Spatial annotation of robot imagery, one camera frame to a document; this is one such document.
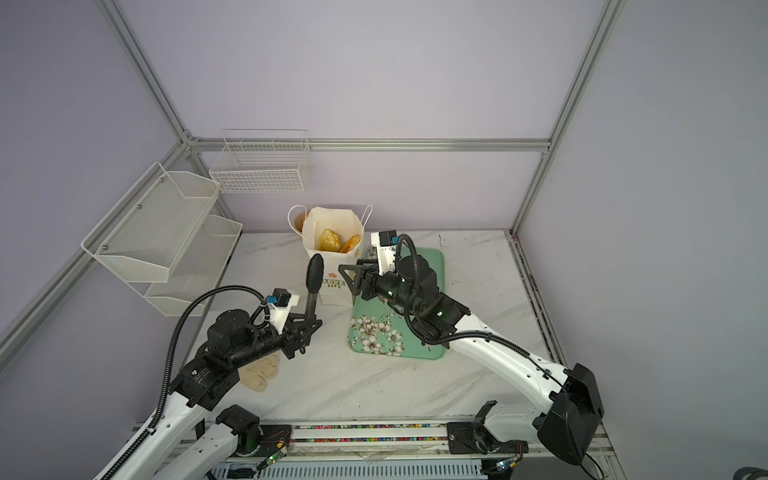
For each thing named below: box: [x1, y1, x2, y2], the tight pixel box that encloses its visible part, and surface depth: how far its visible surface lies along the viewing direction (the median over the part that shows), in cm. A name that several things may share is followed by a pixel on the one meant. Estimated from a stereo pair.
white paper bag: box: [288, 205, 373, 307], surface depth 95 cm
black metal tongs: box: [305, 253, 324, 322], surface depth 66 cm
